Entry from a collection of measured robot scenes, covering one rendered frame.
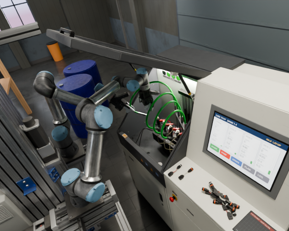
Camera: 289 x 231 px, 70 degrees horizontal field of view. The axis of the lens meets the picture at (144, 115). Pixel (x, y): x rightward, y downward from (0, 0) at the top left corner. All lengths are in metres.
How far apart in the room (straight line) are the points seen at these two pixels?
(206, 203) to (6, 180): 1.16
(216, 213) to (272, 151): 0.46
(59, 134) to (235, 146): 1.21
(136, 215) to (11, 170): 1.50
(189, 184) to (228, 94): 0.63
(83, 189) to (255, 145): 0.93
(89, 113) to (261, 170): 0.93
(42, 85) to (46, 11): 7.07
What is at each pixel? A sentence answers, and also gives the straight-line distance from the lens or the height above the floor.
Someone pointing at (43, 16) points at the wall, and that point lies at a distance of 8.51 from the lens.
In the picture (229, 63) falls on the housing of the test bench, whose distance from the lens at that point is 1.63.
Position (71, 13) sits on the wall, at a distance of 8.17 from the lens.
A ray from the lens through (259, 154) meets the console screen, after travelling 1.20.
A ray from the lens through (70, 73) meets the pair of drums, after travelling 3.80.
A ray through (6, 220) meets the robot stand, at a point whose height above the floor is 1.07.
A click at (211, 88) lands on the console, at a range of 1.25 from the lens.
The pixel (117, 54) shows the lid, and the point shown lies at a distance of 0.91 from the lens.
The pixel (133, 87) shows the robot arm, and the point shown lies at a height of 1.54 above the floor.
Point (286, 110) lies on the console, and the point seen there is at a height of 1.55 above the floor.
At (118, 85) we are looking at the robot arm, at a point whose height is 1.56.
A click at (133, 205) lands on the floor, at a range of 2.56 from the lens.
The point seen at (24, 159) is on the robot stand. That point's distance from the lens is 1.36.
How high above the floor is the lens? 2.15
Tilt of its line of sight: 35 degrees down
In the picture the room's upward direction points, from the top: 12 degrees counter-clockwise
